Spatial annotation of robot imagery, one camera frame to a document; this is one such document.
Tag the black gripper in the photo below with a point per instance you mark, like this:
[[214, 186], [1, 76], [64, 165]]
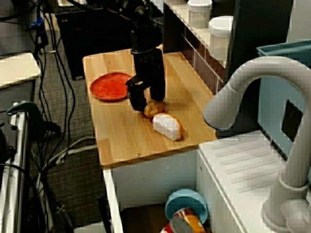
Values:
[[149, 68]]

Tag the brown toy chicken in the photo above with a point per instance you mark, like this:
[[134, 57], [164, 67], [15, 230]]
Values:
[[153, 109]]

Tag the toy bread slice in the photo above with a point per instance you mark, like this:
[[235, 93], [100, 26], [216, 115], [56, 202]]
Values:
[[165, 125]]

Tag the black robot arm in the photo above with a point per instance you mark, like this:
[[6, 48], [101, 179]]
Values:
[[143, 26]]

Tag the red plate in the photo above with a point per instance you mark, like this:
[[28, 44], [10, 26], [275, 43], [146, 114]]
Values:
[[107, 87]]

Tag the dark tiled backsplash ledge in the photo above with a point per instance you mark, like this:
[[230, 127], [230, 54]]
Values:
[[201, 65]]

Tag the black computer tower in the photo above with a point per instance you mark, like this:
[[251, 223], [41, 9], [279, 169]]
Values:
[[85, 43]]

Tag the large white lidded jar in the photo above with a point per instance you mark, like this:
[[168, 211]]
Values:
[[219, 36]]

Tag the small white lidded jar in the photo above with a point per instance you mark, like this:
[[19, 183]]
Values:
[[199, 14]]

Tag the light blue bowl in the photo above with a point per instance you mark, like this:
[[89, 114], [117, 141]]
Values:
[[187, 197]]

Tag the grey toy faucet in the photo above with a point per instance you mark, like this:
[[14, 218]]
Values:
[[255, 65]]

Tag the white toy sink unit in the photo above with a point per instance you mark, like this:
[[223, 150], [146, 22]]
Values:
[[243, 155]]

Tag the black metal bar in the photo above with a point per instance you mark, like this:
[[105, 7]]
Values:
[[103, 211]]

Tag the teal plastic bin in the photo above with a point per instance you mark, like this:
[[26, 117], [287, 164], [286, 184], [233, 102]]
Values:
[[272, 102]]

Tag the wide dark upright panel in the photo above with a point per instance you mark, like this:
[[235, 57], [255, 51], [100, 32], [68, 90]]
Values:
[[257, 29]]

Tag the orange labelled tin can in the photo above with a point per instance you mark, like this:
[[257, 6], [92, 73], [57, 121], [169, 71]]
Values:
[[187, 221]]

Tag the white side table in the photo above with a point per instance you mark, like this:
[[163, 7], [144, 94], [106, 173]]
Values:
[[17, 68]]

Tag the red white tin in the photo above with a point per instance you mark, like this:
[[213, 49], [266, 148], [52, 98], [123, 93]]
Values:
[[166, 229]]

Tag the narrow dark upright post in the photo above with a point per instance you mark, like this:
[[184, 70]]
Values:
[[173, 31]]

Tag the aluminium frame rail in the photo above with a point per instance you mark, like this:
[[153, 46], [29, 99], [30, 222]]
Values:
[[20, 170]]

